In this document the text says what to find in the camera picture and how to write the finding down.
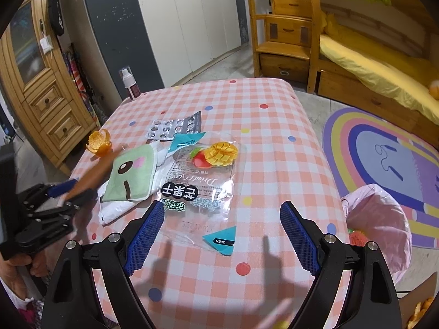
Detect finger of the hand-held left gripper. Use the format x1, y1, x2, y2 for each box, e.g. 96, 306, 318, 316
47, 178, 79, 198
63, 188, 99, 210

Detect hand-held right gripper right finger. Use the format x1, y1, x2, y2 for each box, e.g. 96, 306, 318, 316
279, 202, 403, 329

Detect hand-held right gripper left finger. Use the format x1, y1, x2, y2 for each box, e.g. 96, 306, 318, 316
40, 199, 165, 329

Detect brown paper wrapper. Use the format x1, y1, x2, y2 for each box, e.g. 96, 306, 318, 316
63, 156, 121, 202

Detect pink bag trash bin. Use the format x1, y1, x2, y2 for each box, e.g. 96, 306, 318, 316
340, 184, 412, 286

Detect person's left hand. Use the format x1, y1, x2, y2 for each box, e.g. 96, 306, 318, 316
5, 253, 49, 277

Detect orange peel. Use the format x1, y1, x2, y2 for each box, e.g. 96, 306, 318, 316
85, 128, 114, 157

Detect green face pouch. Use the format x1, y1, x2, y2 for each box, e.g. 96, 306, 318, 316
102, 143, 159, 202

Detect clear dried mango packet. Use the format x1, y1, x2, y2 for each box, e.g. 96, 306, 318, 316
161, 131, 248, 258

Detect pink checked tablecloth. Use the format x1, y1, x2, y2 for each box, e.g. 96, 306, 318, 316
73, 77, 354, 329

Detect wooden cabinet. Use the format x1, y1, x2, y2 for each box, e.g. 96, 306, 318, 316
0, 0, 101, 176

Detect colourful rolled items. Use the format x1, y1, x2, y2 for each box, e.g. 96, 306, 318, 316
61, 42, 101, 124

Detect silver blister pack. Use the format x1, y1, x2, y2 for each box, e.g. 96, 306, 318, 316
144, 111, 203, 142

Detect rainbow rug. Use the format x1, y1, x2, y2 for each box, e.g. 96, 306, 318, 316
322, 107, 439, 249

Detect spray bottle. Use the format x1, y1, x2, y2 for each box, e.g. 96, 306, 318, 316
119, 68, 142, 100

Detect cardboard box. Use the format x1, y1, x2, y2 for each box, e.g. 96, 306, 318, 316
397, 287, 439, 329

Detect orange peels in box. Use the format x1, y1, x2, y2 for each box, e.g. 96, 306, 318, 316
406, 297, 437, 329

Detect wooden bunk bed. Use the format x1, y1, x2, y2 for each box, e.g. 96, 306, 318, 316
306, 0, 439, 135

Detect black hanging bag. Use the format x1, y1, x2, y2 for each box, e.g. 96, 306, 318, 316
47, 0, 66, 36

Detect yellow bed sheet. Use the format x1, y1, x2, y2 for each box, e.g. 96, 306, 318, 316
319, 33, 439, 126

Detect wooden stair drawers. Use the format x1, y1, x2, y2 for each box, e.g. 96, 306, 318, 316
246, 0, 322, 92

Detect white grey wardrobe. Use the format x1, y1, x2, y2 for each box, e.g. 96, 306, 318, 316
80, 0, 249, 101

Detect yellow blanket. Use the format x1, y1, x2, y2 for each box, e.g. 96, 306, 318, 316
323, 11, 339, 37

